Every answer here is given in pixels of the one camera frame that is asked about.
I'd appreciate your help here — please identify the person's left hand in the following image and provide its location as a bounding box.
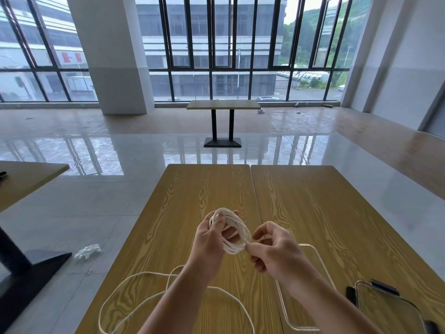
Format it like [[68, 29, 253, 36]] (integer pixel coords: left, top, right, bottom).
[[184, 210, 241, 279]]

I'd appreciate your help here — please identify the clear plastic tray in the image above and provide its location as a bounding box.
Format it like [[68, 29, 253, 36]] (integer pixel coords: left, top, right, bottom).
[[276, 244, 338, 331]]

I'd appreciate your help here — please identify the white rope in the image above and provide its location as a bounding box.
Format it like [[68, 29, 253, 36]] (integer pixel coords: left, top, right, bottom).
[[98, 207, 256, 334]]

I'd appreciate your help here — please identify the clear container with black clips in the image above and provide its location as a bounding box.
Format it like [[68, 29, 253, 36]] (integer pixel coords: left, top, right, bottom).
[[346, 280, 439, 334]]

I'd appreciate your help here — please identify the white crumpled glove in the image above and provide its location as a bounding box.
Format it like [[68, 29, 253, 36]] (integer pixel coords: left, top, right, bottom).
[[74, 244, 102, 260]]

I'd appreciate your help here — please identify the black window frame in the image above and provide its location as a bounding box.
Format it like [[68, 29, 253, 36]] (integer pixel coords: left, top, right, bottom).
[[0, 0, 355, 103]]

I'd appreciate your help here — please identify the person's right hand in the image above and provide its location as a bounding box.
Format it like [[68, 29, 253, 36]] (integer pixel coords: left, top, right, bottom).
[[244, 221, 314, 286]]

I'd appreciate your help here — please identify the person's left forearm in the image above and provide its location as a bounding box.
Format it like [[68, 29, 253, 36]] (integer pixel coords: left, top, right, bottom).
[[137, 265, 214, 334]]

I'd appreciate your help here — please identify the wooden table with black legs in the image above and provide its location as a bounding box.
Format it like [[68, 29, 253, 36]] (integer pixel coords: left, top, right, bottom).
[[187, 100, 261, 148]]

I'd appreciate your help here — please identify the person's right forearm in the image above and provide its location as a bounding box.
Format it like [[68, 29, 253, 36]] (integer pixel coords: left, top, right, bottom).
[[278, 270, 384, 334]]

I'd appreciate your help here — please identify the wooden table with black base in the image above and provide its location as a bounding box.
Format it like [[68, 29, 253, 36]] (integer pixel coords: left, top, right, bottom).
[[0, 161, 73, 334]]

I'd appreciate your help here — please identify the white square pillar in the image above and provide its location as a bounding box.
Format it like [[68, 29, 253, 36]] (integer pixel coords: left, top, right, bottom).
[[65, 0, 155, 115]]

